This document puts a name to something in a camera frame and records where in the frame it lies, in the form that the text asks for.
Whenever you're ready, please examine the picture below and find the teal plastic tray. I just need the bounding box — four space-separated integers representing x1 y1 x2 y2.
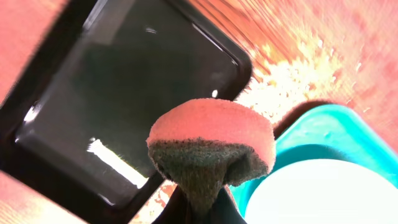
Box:
232 105 397 221

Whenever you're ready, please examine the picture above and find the black plastic tray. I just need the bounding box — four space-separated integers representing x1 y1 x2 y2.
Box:
1 0 252 223

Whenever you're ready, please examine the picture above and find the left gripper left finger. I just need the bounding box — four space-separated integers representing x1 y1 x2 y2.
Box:
152 186 192 224

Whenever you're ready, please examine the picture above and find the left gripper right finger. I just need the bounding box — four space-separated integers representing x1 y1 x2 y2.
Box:
208 186 246 224

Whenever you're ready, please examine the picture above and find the dark scrubbing sponge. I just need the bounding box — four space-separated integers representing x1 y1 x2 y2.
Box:
147 98 276 217

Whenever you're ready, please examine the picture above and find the light blue plate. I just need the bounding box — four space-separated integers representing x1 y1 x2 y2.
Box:
245 159 397 224

